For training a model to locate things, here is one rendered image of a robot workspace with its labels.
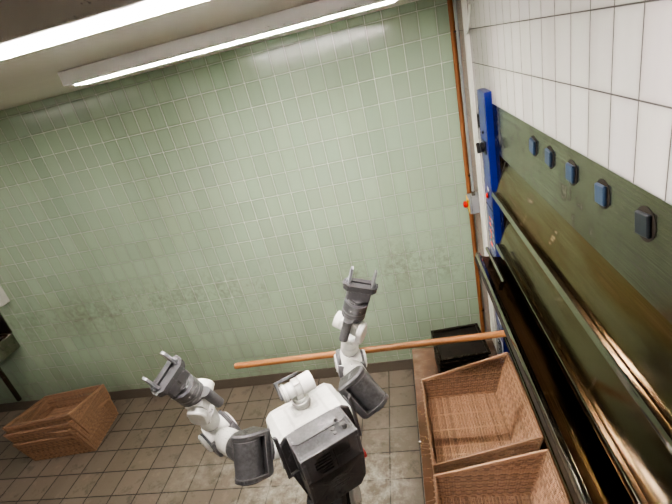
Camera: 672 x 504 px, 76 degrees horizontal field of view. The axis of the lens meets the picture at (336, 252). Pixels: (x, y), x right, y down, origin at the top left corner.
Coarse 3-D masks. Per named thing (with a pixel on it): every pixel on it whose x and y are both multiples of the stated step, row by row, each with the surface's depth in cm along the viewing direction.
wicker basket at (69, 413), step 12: (48, 396) 377; (60, 396) 378; (72, 396) 378; (96, 396) 363; (108, 396) 378; (36, 408) 366; (60, 408) 380; (72, 408) 377; (84, 408) 346; (96, 408) 359; (12, 420) 340; (24, 420) 351; (36, 420) 329; (48, 420) 330; (60, 420) 331; (84, 420) 343; (12, 432) 335
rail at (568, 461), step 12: (480, 264) 196; (492, 288) 176; (504, 312) 160; (516, 336) 147; (516, 348) 143; (528, 360) 136; (528, 372) 131; (540, 396) 122; (540, 408) 120; (552, 420) 115; (552, 432) 112; (564, 444) 108; (564, 456) 105; (576, 468) 102; (576, 480) 99; (576, 492) 98
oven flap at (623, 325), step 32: (512, 192) 173; (512, 224) 161; (544, 224) 139; (544, 256) 135; (576, 256) 116; (576, 288) 113; (608, 288) 99; (608, 320) 98; (640, 320) 87; (608, 352) 93; (640, 352) 86; (640, 384) 84
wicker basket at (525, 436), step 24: (480, 360) 229; (504, 360) 228; (432, 384) 239; (456, 384) 237; (480, 384) 236; (504, 384) 226; (432, 408) 237; (456, 408) 233; (480, 408) 230; (504, 408) 224; (528, 408) 193; (432, 432) 223; (456, 432) 219; (480, 432) 216; (504, 432) 213; (528, 432) 191; (432, 456) 194; (456, 456) 207; (480, 456) 185; (504, 456) 184
